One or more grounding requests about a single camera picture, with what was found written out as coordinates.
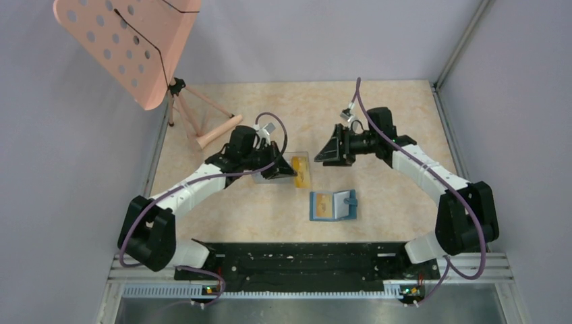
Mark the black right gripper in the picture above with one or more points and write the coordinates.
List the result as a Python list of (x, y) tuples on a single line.
[(330, 154)]

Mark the yellow card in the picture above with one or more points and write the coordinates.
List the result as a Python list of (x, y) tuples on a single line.
[(301, 166)]

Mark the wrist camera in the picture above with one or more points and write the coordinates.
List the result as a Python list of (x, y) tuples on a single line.
[(347, 115), (265, 131)]

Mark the aluminium rail frame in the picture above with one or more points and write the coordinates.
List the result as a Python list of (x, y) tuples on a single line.
[(142, 283)]

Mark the clear plastic card box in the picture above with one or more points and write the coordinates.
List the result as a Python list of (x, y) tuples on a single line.
[(258, 179)]

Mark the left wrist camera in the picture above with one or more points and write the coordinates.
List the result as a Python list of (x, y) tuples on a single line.
[(265, 131)]

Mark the gold card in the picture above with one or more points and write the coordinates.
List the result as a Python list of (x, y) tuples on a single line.
[(323, 206)]

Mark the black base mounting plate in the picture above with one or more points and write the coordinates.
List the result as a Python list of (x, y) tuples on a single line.
[(315, 260)]

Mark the blue leather card holder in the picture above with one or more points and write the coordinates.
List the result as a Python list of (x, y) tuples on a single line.
[(345, 205)]

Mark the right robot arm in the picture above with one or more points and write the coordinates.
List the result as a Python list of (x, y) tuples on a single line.
[(466, 211)]

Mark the pink perforated music stand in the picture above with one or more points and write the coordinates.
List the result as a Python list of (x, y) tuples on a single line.
[(140, 44)]

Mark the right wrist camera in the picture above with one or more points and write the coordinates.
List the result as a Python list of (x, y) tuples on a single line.
[(347, 115)]

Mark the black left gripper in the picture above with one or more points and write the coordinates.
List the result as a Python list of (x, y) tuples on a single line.
[(280, 168)]

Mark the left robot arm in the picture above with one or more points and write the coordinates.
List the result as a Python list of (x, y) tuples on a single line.
[(148, 233)]

